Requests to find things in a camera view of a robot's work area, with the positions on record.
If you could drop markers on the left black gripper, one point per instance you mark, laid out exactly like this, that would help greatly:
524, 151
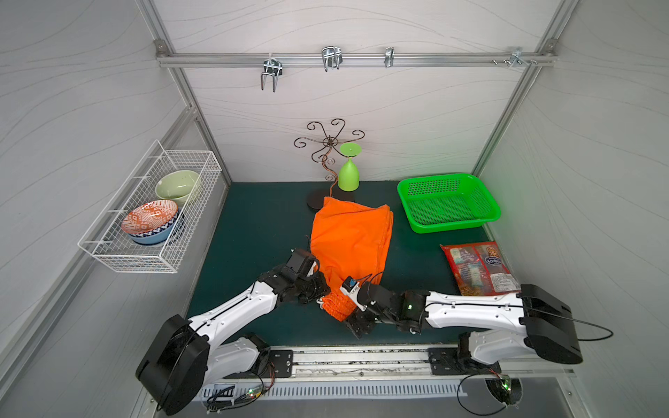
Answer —
318, 287

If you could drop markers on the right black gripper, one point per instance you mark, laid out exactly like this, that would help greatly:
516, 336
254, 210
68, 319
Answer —
358, 316

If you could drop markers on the orange shorts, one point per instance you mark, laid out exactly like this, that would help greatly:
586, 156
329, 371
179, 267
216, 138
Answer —
350, 240

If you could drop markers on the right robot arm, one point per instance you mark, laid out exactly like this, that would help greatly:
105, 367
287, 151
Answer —
529, 321

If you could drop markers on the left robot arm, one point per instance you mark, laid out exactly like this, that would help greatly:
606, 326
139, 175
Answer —
188, 354

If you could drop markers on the brown metal cup stand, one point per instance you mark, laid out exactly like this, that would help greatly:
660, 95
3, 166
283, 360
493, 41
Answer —
330, 146

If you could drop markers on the red snack bag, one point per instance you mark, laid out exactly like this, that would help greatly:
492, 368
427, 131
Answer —
479, 270

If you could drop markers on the green plastic basket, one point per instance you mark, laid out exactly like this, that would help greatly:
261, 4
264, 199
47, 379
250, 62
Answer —
448, 202

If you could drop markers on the green plastic goblet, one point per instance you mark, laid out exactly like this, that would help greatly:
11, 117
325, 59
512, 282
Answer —
349, 175

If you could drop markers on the pale green bowl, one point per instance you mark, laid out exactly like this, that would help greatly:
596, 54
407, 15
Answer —
183, 187

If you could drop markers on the orange patterned bowl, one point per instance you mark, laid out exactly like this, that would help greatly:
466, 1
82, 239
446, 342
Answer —
152, 223

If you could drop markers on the left metal hook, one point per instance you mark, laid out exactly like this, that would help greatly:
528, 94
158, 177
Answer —
272, 69

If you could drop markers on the metal hook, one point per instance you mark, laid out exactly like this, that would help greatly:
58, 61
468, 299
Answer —
332, 57
272, 69

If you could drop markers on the middle metal hook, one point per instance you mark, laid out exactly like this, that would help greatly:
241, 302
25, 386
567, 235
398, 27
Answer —
332, 57

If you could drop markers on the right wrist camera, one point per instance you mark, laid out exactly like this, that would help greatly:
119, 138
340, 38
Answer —
350, 289

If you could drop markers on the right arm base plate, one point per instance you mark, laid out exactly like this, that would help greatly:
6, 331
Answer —
457, 362

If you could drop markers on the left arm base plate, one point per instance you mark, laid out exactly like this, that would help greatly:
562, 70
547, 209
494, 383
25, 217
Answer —
275, 362

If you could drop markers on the aluminium front rail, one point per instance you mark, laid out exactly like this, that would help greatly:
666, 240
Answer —
365, 363

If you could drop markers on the aluminium rail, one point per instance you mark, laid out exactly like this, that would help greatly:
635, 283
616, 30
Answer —
365, 363
350, 60

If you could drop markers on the white wire wall basket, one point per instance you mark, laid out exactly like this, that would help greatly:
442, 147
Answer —
104, 240

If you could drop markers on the small metal bracket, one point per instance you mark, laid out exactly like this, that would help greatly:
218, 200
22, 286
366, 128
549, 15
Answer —
389, 56

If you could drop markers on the aluminium top rail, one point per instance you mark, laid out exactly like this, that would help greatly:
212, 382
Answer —
350, 60

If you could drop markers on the right metal hook bracket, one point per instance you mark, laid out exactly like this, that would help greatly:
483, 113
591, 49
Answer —
516, 59

